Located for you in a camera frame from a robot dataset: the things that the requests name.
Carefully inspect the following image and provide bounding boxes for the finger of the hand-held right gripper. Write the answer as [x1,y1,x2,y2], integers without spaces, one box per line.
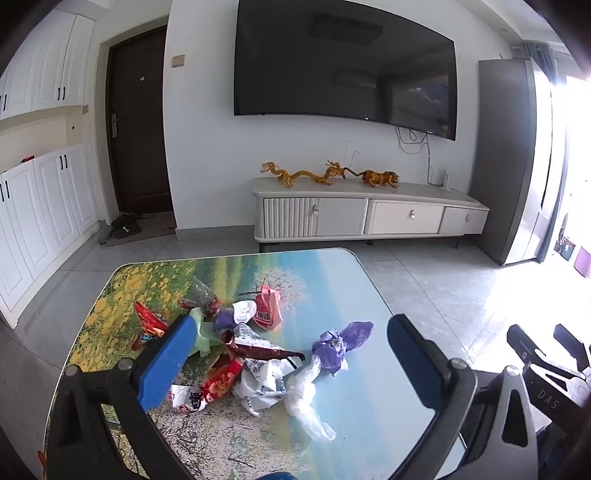
[553,324,591,370]
[506,324,561,416]

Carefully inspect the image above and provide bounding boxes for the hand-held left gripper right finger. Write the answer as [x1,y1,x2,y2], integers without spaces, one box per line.
[387,315,542,480]

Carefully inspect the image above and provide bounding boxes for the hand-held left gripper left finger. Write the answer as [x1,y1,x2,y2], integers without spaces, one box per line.
[45,315,205,480]

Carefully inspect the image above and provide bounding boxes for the pink cardboard box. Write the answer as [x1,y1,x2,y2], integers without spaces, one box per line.
[255,285,283,330]

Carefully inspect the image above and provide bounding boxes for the white red packet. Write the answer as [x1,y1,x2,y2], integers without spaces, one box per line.
[168,384,207,413]

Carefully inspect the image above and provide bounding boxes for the red snack packet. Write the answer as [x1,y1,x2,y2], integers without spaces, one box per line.
[130,302,169,352]

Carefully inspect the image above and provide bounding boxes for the red orange snack wrapper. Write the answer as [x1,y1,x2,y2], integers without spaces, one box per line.
[202,355,245,404]

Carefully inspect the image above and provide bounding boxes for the red foil wrapper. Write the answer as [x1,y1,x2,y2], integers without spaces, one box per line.
[179,298,222,317]

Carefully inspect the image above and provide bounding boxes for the small purple wrapper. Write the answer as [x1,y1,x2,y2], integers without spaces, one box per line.
[212,309,238,333]

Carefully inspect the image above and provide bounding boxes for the purple plastic bag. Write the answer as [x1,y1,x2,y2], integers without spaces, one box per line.
[311,320,374,374]

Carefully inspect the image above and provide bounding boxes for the landscape print table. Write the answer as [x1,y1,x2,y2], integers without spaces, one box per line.
[41,248,467,480]

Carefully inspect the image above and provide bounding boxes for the clear grey plastic wrapper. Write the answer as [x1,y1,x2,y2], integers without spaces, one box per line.
[190,275,218,305]

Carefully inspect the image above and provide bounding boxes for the white crumpled tissue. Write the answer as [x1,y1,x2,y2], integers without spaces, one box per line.
[232,300,257,325]

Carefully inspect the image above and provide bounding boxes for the long dark red wrapper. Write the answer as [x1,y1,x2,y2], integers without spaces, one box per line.
[222,335,306,363]

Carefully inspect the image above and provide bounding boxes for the white printed plastic bag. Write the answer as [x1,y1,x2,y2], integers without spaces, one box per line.
[233,357,296,416]

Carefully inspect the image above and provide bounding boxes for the clear plastic bag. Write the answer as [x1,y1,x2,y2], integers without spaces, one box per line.
[284,355,337,441]

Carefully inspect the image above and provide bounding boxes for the brown doormat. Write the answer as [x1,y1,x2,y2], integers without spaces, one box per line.
[102,215,177,245]

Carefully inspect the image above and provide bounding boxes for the black shoes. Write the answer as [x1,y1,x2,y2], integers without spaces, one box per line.
[111,212,141,239]

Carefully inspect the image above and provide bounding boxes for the white television stand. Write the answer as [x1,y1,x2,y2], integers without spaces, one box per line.
[252,178,490,252]

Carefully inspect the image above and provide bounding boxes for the golden tiger figurine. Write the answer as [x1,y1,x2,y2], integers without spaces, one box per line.
[346,168,400,190]

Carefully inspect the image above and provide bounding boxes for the tall grey cabinet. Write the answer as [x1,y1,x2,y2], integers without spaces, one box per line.
[471,58,566,266]

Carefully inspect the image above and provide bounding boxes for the white lower cabinets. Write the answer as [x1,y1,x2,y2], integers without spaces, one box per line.
[0,143,100,328]

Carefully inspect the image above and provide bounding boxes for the white cabinets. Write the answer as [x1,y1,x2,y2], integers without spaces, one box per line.
[0,9,95,121]
[0,143,100,328]

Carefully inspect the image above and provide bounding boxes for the golden dragon figurine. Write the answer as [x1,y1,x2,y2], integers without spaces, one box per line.
[260,160,347,189]

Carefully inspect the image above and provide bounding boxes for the dark brown door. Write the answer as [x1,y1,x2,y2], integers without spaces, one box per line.
[106,25,176,217]

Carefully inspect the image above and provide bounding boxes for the grey curtain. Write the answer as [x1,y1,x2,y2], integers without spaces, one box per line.
[510,42,559,84]

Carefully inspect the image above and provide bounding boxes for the white upper cabinets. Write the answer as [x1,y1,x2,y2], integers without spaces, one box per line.
[0,9,95,121]

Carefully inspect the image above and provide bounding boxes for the black television cables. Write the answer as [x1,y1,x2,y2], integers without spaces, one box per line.
[396,124,437,185]

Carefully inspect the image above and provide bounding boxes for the black wall television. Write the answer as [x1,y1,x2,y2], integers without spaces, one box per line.
[233,0,458,141]

